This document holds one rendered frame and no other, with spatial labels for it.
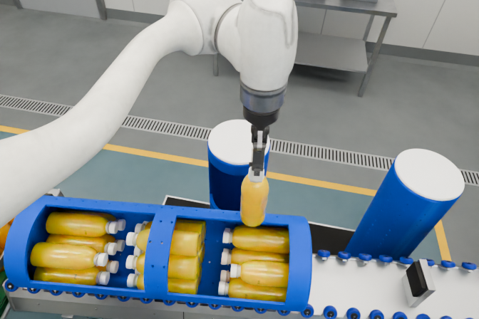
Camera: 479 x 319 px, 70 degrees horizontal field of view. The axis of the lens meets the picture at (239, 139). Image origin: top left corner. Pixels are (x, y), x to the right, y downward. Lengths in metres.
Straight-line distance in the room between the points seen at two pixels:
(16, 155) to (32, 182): 0.03
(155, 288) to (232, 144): 0.71
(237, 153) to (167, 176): 1.33
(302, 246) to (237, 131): 0.71
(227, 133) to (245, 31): 1.04
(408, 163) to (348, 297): 0.64
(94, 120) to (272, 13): 0.30
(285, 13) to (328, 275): 1.02
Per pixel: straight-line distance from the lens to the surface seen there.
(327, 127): 3.24
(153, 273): 1.06
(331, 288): 1.35
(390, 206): 1.69
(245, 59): 0.59
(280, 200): 2.62
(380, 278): 1.42
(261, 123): 0.68
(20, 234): 1.19
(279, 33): 0.56
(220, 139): 1.54
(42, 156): 0.44
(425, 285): 1.30
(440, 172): 1.68
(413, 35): 4.44
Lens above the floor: 2.14
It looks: 46 degrees down
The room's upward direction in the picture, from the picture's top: 3 degrees clockwise
